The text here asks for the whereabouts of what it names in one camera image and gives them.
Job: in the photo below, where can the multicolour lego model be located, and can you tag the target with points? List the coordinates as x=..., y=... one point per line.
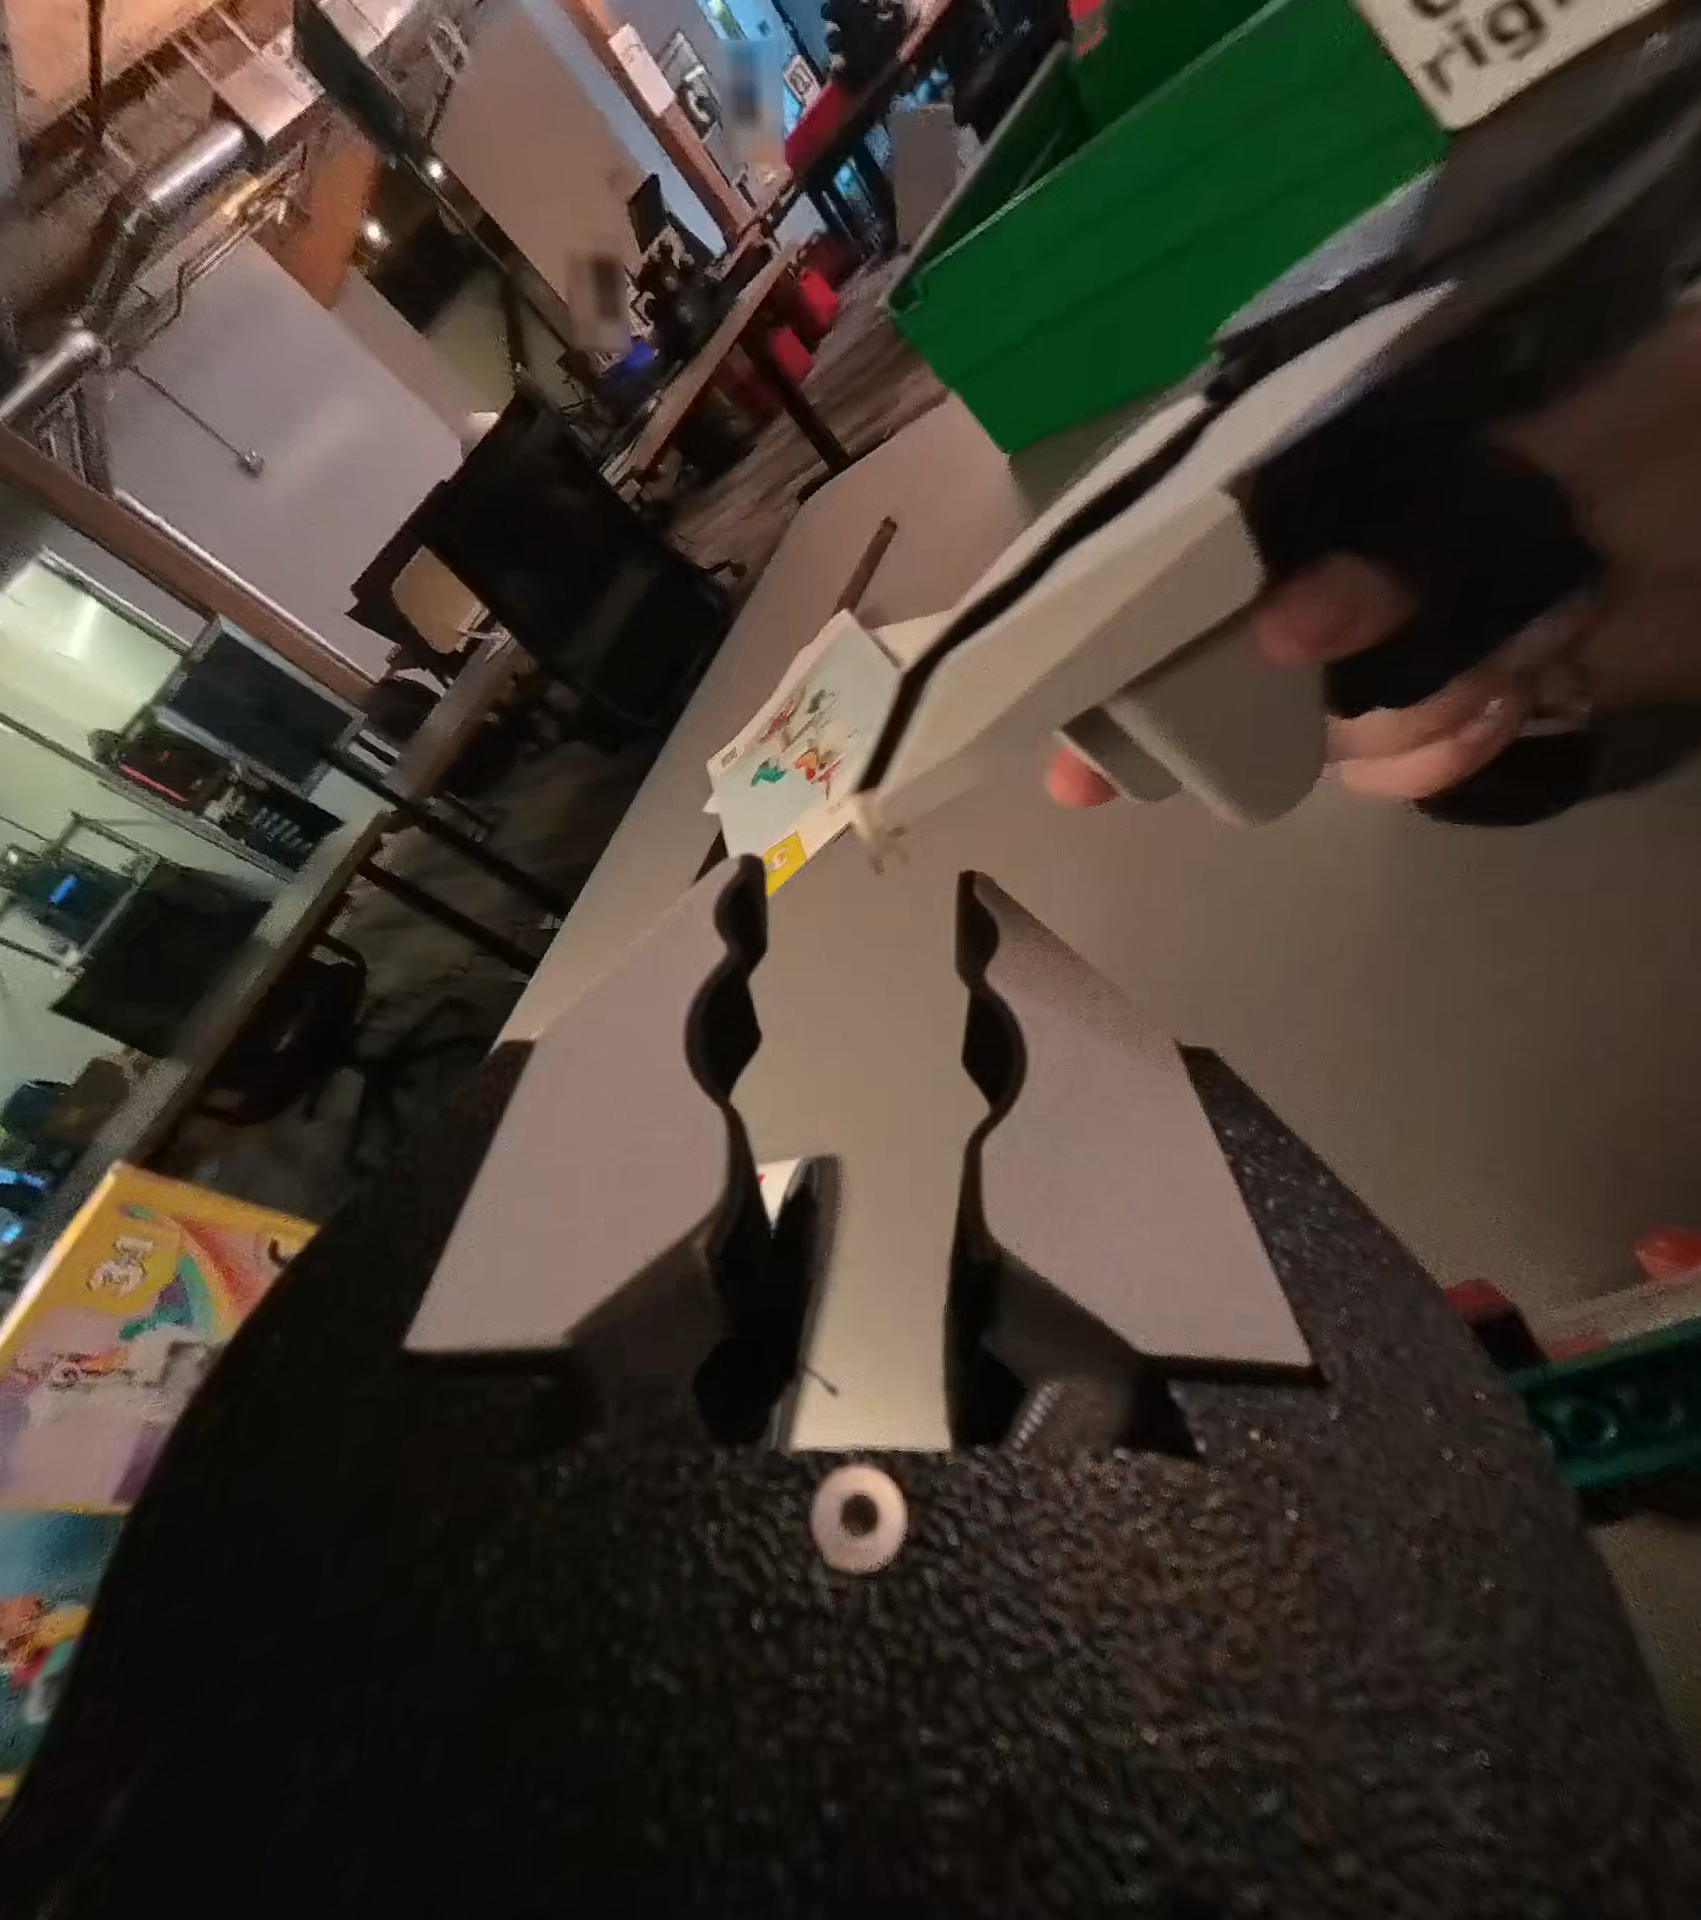
x=1662, y=1381

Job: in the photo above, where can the wooden table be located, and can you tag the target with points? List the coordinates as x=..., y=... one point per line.
x=703, y=362

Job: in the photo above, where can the colourful instruction booklet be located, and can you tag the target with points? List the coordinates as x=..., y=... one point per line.
x=787, y=733

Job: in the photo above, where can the black mesh office chair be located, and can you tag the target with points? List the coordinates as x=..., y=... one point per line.
x=550, y=572

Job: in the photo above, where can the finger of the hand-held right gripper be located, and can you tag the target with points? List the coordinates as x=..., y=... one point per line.
x=1086, y=531
x=1086, y=660

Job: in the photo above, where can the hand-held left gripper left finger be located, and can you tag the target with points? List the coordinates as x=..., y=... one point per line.
x=570, y=1201

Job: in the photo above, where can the yellow lego box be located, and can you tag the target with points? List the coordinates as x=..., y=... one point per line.
x=71, y=1423

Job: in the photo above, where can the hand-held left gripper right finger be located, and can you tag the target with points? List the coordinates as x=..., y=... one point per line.
x=1132, y=1201

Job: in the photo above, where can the green plastic bin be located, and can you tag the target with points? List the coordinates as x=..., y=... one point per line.
x=1168, y=226

